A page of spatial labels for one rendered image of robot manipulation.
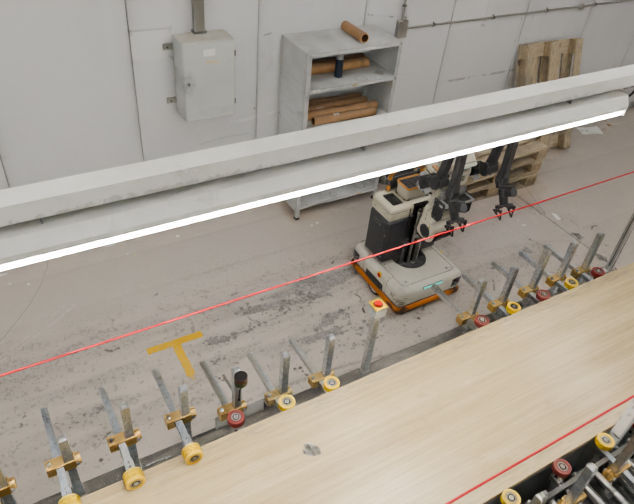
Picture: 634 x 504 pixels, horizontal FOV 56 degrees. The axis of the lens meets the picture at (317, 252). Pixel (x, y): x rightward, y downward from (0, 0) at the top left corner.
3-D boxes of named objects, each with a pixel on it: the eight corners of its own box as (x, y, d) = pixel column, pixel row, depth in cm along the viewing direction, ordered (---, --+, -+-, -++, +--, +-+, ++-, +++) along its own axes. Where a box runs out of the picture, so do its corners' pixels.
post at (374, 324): (358, 370, 328) (370, 312, 299) (365, 367, 330) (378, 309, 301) (362, 376, 325) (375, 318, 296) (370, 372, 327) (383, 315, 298)
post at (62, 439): (76, 496, 266) (55, 435, 236) (84, 493, 267) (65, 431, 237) (78, 503, 264) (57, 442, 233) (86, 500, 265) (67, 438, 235)
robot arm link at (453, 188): (470, 134, 356) (456, 137, 351) (476, 138, 352) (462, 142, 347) (454, 195, 382) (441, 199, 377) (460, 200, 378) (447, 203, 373)
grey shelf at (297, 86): (273, 195, 574) (281, 34, 476) (351, 175, 613) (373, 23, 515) (295, 220, 546) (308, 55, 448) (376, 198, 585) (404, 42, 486)
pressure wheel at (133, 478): (127, 467, 241) (144, 465, 247) (119, 480, 244) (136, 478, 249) (131, 479, 237) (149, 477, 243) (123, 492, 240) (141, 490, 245)
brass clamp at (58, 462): (46, 467, 246) (43, 460, 243) (79, 454, 252) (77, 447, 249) (49, 479, 242) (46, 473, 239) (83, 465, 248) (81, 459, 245)
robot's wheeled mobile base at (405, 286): (348, 265, 498) (352, 242, 482) (409, 245, 526) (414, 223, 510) (395, 318, 455) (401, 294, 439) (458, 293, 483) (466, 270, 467)
